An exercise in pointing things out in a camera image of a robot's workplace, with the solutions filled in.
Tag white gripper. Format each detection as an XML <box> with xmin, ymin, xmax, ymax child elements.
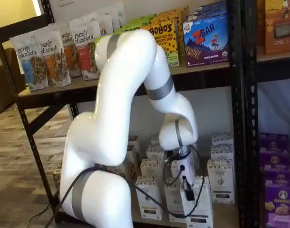
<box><xmin>170</xmin><ymin>153</ymin><xmax>196</xmax><ymax>202</ymax></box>

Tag white tea box red strip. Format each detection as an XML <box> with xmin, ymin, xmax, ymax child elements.
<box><xmin>164</xmin><ymin>182</ymin><xmax>191</xmax><ymax>223</ymax></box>
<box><xmin>135</xmin><ymin>175</ymin><xmax>164</xmax><ymax>219</ymax></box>

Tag granola print snack box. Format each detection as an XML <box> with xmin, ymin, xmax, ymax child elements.
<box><xmin>127</xmin><ymin>135</ymin><xmax>139</xmax><ymax>153</ymax></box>
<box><xmin>126</xmin><ymin>152</ymin><xmax>142</xmax><ymax>183</ymax></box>
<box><xmin>52</xmin><ymin>167</ymin><xmax>63</xmax><ymax>191</ymax></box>

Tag purple Annie's snack box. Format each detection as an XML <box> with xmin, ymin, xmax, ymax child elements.
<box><xmin>260</xmin><ymin>153</ymin><xmax>290</xmax><ymax>172</ymax></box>
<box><xmin>259</xmin><ymin>132</ymin><xmax>290</xmax><ymax>155</ymax></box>
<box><xmin>263</xmin><ymin>169</ymin><xmax>290</xmax><ymax>189</ymax></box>
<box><xmin>264</xmin><ymin>186</ymin><xmax>290</xmax><ymax>228</ymax></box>

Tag blue Z Bar box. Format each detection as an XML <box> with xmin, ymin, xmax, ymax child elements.
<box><xmin>187</xmin><ymin>9</ymin><xmax>228</xmax><ymax>21</ymax></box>
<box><xmin>182</xmin><ymin>14</ymin><xmax>230</xmax><ymax>68</ymax></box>
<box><xmin>193</xmin><ymin>0</ymin><xmax>227</xmax><ymax>13</ymax></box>

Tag yellow Bobo's snack box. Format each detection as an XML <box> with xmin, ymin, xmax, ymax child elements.
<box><xmin>141</xmin><ymin>17</ymin><xmax>182</xmax><ymax>68</ymax></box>
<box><xmin>157</xmin><ymin>5</ymin><xmax>190</xmax><ymax>58</ymax></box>

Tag green Bobo's snack box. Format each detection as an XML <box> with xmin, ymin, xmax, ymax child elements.
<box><xmin>94</xmin><ymin>22</ymin><xmax>151</xmax><ymax>46</ymax></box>
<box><xmin>129</xmin><ymin>14</ymin><xmax>158</xmax><ymax>26</ymax></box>

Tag orange Annie's snack box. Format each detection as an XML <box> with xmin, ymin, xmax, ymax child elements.
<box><xmin>263</xmin><ymin>0</ymin><xmax>290</xmax><ymax>56</ymax></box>

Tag red purely elizabeth granola bag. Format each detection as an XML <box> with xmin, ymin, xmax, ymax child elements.
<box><xmin>68</xmin><ymin>16</ymin><xmax>101</xmax><ymax>81</ymax></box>

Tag orange purely elizabeth granola bag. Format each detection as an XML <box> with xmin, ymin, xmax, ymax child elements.
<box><xmin>53</xmin><ymin>22</ymin><xmax>83</xmax><ymax>78</ymax></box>
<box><xmin>36</xmin><ymin>24</ymin><xmax>72</xmax><ymax>88</ymax></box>

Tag white purely elizabeth granola bag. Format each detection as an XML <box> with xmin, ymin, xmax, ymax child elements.
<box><xmin>89</xmin><ymin>10</ymin><xmax>114</xmax><ymax>38</ymax></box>
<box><xmin>108</xmin><ymin>1</ymin><xmax>126</xmax><ymax>31</ymax></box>

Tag blue purely elizabeth granola bag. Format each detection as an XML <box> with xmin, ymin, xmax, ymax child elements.
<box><xmin>9</xmin><ymin>30</ymin><xmax>49</xmax><ymax>92</ymax></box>

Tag black braided cable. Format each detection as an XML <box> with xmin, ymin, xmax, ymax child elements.
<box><xmin>48</xmin><ymin>144</ymin><xmax>207</xmax><ymax>228</ymax></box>

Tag black metal shelf frame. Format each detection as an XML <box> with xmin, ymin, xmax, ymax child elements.
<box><xmin>0</xmin><ymin>0</ymin><xmax>247</xmax><ymax>228</ymax></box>
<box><xmin>241</xmin><ymin>0</ymin><xmax>290</xmax><ymax>228</ymax></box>

